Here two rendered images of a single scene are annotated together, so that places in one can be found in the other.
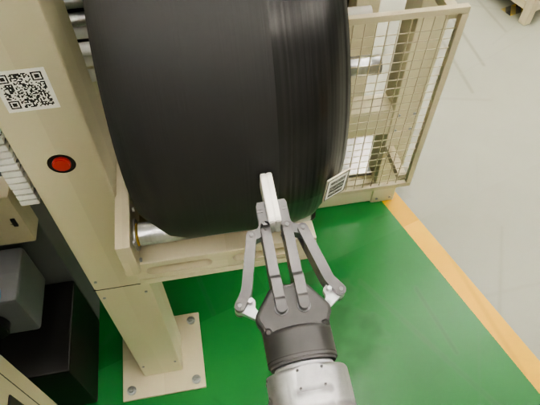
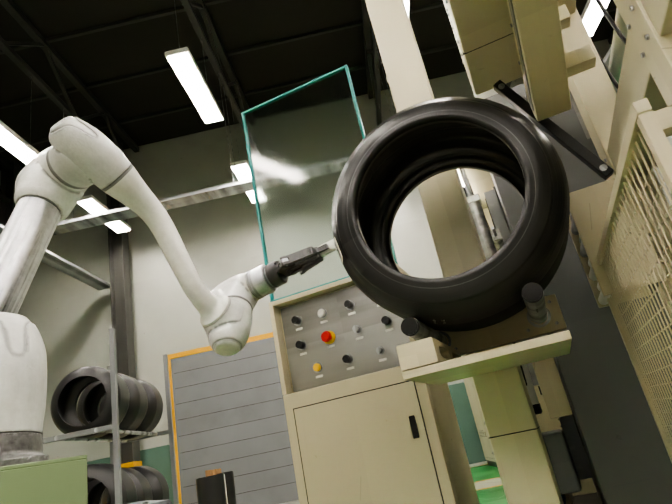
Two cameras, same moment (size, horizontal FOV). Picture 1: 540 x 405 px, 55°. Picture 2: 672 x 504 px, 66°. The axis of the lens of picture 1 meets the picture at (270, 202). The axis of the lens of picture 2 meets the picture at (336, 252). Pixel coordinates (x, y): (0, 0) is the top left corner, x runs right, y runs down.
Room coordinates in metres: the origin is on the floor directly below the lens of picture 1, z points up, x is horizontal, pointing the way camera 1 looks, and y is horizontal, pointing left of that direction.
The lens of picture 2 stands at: (1.07, -1.19, 0.67)
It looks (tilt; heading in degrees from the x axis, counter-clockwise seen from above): 21 degrees up; 119
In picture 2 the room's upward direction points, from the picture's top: 12 degrees counter-clockwise
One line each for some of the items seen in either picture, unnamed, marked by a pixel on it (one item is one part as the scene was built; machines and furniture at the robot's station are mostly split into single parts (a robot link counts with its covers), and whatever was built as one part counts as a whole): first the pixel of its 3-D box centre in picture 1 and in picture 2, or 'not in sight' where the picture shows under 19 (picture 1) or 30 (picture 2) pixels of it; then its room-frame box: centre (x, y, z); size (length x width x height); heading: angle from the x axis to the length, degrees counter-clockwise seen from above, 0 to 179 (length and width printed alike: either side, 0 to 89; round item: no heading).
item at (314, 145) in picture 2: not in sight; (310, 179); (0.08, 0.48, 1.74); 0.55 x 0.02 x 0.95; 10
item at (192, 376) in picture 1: (162, 353); not in sight; (0.64, 0.36, 0.01); 0.27 x 0.27 x 0.02; 10
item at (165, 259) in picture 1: (224, 240); (433, 359); (0.57, 0.09, 0.83); 0.36 x 0.09 x 0.06; 100
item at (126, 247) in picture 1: (128, 179); (488, 330); (0.67, 0.29, 0.90); 0.40 x 0.03 x 0.10; 10
